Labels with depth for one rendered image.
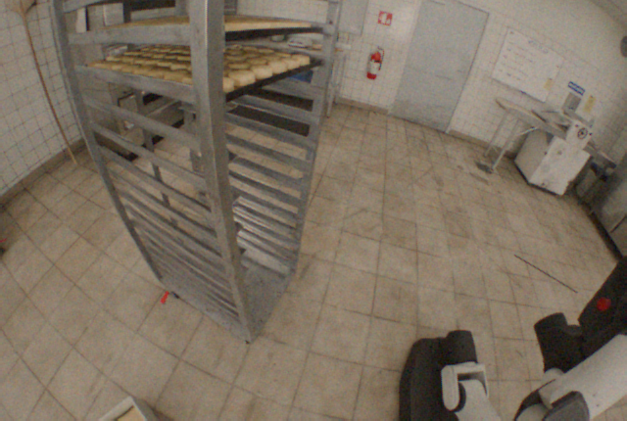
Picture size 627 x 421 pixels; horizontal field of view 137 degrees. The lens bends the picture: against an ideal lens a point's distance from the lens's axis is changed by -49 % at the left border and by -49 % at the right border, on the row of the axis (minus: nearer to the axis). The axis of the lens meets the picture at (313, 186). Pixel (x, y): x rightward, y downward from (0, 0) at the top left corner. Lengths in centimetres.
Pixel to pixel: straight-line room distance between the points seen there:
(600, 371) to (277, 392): 121
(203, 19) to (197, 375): 138
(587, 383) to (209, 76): 68
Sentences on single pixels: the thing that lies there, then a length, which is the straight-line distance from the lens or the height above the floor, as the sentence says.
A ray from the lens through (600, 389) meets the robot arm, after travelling 51.
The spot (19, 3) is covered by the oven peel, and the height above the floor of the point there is 169.
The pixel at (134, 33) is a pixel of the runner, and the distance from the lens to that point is 51.
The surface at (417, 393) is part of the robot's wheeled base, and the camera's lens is 136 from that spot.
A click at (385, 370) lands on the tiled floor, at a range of 149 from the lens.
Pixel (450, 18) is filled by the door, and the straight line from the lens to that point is 408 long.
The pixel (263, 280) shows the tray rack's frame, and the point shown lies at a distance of 137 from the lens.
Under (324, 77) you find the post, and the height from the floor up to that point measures 118.
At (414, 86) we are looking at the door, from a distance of 410.
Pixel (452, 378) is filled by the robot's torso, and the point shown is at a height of 32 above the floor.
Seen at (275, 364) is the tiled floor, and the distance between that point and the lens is 138.
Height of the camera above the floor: 136
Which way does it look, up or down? 39 degrees down
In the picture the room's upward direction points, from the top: 10 degrees clockwise
